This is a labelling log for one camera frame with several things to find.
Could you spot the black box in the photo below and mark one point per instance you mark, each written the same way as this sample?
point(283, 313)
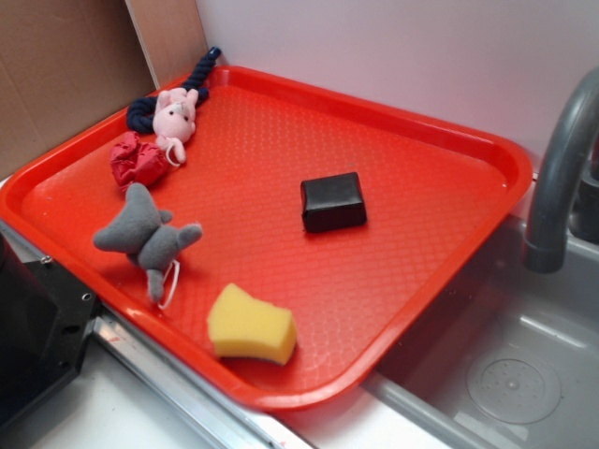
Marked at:
point(332, 203)

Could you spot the red plastic tray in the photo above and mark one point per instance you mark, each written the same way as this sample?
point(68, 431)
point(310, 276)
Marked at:
point(433, 191)

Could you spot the yellow sponge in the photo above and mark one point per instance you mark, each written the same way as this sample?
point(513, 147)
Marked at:
point(242, 326)

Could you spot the grey plush toy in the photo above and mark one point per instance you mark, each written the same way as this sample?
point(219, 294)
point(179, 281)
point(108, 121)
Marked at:
point(144, 234)

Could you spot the pink plush toy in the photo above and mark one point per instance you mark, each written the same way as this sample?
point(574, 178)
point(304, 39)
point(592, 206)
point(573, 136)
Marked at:
point(174, 122)

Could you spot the red crumpled cloth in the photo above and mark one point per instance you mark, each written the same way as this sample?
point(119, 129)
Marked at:
point(136, 161)

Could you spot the grey sink basin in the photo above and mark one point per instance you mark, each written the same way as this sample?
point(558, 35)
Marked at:
point(503, 357)

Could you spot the grey faucet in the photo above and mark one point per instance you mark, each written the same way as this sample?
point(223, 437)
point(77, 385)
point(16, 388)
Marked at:
point(565, 197)

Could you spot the black device corner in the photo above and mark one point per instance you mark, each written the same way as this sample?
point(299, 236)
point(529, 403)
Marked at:
point(47, 315)

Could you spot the wooden board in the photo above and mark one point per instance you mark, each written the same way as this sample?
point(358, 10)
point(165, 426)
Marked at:
point(66, 65)

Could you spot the metal counter edge rail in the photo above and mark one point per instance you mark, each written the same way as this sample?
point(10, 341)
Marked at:
point(132, 394)

